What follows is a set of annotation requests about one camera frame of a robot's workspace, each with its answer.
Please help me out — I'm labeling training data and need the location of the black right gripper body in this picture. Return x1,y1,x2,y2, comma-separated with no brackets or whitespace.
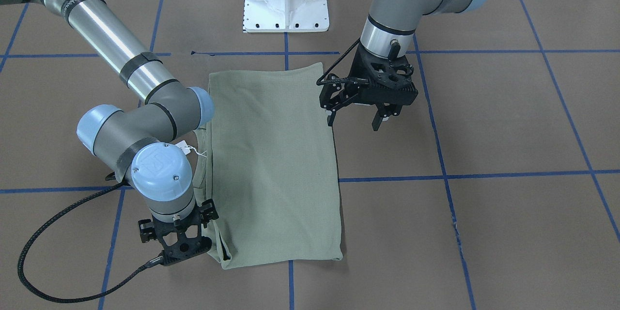
138,198,219,267

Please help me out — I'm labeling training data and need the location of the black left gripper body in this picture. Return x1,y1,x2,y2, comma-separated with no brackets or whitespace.
319,46,418,113

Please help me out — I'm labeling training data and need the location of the olive green long-sleeve shirt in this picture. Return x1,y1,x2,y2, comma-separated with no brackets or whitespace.
193,63,343,270

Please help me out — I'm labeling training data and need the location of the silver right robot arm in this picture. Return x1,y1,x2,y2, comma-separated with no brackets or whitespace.
1,0,217,265

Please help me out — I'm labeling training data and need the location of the white paper hang tag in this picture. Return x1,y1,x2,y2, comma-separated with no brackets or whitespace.
175,140,208,158

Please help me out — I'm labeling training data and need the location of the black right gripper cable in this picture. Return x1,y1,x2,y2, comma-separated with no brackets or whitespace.
17,182,165,304

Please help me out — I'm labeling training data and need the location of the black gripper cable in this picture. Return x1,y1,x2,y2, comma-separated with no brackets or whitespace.
316,39,369,87
17,182,165,304

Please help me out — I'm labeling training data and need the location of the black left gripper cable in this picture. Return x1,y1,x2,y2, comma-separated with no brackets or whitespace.
316,39,369,87

